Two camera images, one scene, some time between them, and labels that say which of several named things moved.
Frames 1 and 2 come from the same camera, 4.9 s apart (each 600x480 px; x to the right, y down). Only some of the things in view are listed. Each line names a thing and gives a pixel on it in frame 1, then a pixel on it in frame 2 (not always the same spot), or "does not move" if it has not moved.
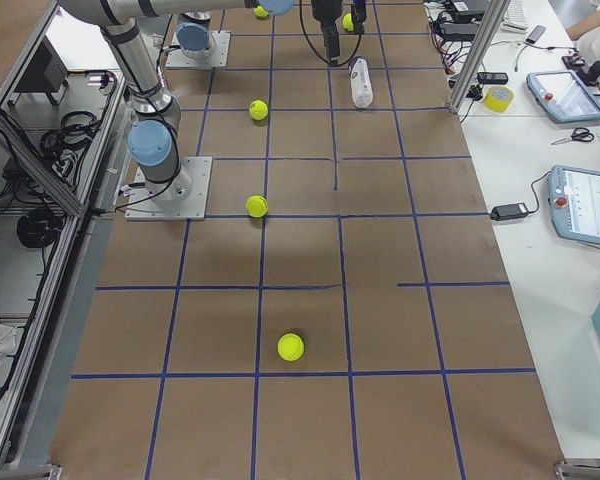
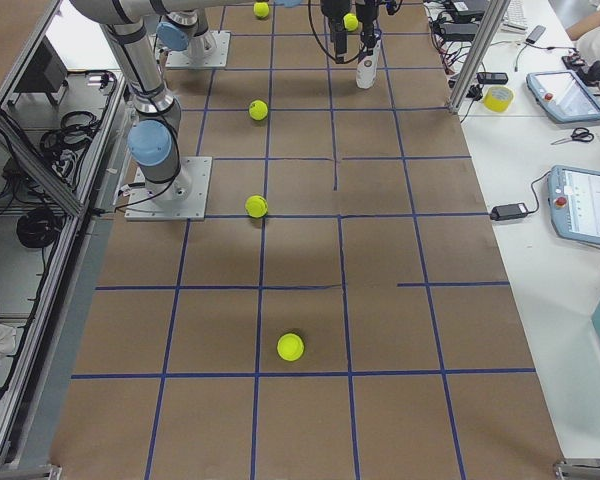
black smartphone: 535,35 does not move
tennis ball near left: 290,347 does not move
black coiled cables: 38,228 does not move
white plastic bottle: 361,82 to 367,67
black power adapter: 508,211 does not move
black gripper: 358,16 to 391,8
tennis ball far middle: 258,110 does not move
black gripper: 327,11 to 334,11
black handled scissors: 579,134 does not move
